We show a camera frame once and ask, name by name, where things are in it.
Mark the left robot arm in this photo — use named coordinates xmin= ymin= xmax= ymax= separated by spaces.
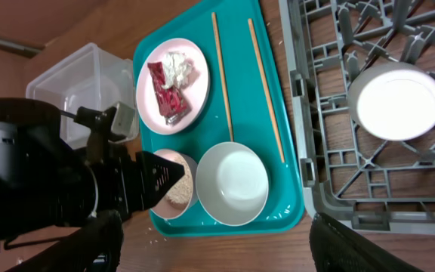
xmin=0 ymin=98 xmax=185 ymax=243

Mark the rice pile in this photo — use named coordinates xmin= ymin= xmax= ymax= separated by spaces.
xmin=165 ymin=155 xmax=193 ymax=206

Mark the small pink plate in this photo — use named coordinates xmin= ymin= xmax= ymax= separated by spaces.
xmin=151 ymin=149 xmax=198 ymax=220

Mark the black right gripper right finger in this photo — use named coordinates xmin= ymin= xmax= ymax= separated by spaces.
xmin=310 ymin=212 xmax=420 ymax=272

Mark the red snack wrapper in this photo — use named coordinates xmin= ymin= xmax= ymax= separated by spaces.
xmin=147 ymin=62 xmax=190 ymax=125

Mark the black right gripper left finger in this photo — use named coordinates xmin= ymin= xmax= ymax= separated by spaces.
xmin=11 ymin=210 xmax=123 ymax=272

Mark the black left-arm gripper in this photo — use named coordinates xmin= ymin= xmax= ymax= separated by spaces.
xmin=73 ymin=106 xmax=184 ymax=221

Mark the clear plastic bin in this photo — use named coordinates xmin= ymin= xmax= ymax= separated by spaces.
xmin=25 ymin=42 xmax=140 ymax=150

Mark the grey bowl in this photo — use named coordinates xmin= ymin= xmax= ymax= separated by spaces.
xmin=196 ymin=142 xmax=270 ymax=227

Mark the large white plate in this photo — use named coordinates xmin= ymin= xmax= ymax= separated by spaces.
xmin=136 ymin=38 xmax=211 ymax=135

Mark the teal serving tray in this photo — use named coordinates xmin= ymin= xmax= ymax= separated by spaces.
xmin=134 ymin=1 xmax=304 ymax=237

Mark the white tissue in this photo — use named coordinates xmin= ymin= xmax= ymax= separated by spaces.
xmin=162 ymin=51 xmax=193 ymax=89

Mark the wooden chopstick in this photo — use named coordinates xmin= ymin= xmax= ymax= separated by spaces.
xmin=211 ymin=12 xmax=234 ymax=141
xmin=248 ymin=18 xmax=285 ymax=163

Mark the white paper cup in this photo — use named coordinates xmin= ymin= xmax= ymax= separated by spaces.
xmin=347 ymin=62 xmax=435 ymax=141

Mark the grey dish rack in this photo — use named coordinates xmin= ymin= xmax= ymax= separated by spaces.
xmin=279 ymin=0 xmax=435 ymax=235

